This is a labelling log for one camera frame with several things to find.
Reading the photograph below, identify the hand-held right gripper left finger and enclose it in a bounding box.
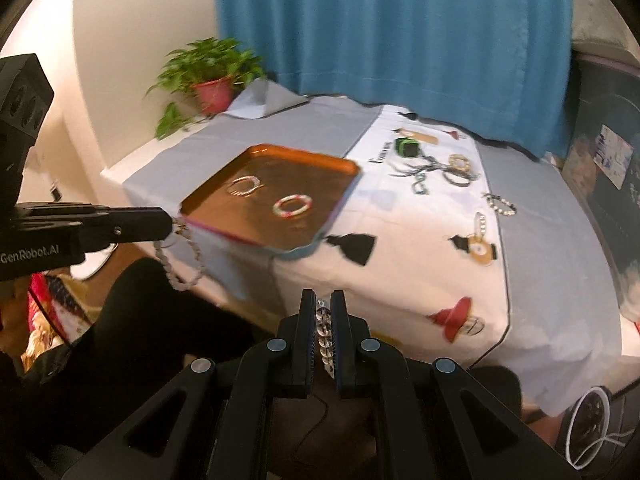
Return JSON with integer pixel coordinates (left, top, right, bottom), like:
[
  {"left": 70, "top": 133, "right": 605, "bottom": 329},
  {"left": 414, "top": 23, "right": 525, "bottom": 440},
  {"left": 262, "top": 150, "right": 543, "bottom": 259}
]
[{"left": 62, "top": 289, "right": 317, "bottom": 480}]

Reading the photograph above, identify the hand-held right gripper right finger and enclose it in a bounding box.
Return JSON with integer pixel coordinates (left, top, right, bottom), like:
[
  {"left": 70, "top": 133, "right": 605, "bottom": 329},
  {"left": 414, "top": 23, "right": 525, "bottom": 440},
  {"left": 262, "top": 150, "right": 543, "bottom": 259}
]
[{"left": 330, "top": 289, "right": 581, "bottom": 480}]

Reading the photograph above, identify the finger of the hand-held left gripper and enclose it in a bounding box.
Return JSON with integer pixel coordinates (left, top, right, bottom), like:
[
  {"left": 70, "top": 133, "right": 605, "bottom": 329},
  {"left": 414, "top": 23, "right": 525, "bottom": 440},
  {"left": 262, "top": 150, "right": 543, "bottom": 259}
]
[
  {"left": 75, "top": 224, "right": 173, "bottom": 253},
  {"left": 15, "top": 202, "right": 173, "bottom": 227}
]

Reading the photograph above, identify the clear bead bracelet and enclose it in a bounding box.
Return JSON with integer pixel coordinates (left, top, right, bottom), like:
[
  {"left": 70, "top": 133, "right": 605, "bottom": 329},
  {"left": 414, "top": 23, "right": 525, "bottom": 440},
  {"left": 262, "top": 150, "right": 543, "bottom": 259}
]
[{"left": 315, "top": 297, "right": 339, "bottom": 382}]

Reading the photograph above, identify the grey bead bracelet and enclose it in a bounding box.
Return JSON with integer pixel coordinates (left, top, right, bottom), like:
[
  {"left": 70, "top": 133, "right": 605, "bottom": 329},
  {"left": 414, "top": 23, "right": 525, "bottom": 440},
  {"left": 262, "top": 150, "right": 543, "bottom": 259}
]
[{"left": 152, "top": 219, "right": 207, "bottom": 291}]

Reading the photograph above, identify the orange metal tray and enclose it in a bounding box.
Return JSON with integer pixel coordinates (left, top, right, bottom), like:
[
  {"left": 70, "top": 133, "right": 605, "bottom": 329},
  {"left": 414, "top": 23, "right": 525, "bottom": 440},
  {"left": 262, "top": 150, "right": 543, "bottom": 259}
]
[{"left": 179, "top": 143, "right": 362, "bottom": 261}]

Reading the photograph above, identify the green watch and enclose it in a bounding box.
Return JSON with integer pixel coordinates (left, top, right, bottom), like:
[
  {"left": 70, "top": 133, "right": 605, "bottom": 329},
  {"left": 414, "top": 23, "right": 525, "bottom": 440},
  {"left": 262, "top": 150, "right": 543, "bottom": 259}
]
[{"left": 394, "top": 136, "right": 422, "bottom": 159}]

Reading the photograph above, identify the white printed cloth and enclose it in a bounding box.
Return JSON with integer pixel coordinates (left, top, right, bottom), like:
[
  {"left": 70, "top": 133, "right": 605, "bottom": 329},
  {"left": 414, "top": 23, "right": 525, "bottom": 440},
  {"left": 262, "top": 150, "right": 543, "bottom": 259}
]
[{"left": 272, "top": 104, "right": 514, "bottom": 367}]

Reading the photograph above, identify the colourful patterned cloth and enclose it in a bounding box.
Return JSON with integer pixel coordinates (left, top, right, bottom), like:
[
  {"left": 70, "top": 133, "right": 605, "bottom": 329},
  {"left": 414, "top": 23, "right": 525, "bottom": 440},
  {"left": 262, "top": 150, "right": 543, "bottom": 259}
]
[{"left": 19, "top": 269, "right": 103, "bottom": 358}]

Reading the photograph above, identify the person's black trouser leg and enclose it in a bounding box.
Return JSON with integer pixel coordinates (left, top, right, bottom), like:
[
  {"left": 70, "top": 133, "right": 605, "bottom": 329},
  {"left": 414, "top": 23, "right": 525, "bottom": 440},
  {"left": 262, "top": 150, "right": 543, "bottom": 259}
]
[{"left": 0, "top": 257, "right": 283, "bottom": 480}]

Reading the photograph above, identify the potted green plant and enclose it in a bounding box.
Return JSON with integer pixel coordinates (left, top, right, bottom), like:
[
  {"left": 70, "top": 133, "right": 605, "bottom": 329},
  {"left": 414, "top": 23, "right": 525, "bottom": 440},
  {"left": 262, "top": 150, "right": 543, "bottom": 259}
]
[{"left": 145, "top": 37, "right": 267, "bottom": 142}]

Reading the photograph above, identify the grey sheet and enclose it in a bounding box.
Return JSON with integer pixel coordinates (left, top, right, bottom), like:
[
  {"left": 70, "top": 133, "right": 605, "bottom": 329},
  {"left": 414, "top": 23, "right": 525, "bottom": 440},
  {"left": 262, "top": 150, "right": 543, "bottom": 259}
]
[{"left": 101, "top": 94, "right": 624, "bottom": 417}]

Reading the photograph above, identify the blue curtain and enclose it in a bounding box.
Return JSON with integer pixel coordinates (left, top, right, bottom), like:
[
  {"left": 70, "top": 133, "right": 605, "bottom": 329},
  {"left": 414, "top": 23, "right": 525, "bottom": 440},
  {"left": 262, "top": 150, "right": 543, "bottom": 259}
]
[{"left": 212, "top": 0, "right": 574, "bottom": 162}]

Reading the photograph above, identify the red white bead bracelet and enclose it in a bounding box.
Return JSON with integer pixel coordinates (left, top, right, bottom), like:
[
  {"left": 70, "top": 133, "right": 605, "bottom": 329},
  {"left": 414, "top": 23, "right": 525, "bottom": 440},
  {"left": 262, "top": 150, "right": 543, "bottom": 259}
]
[{"left": 273, "top": 193, "right": 313, "bottom": 220}]

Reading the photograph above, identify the black white bead bracelet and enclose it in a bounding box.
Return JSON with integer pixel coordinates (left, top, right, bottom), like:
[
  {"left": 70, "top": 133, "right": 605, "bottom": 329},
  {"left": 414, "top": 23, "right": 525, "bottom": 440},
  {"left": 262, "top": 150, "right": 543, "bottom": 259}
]
[{"left": 482, "top": 192, "right": 519, "bottom": 217}]

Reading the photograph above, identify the white round wire frame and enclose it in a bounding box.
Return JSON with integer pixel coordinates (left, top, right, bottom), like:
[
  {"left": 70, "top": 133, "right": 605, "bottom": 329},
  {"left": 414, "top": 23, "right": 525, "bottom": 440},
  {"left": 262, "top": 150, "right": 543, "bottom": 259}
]
[{"left": 564, "top": 384, "right": 632, "bottom": 472}]

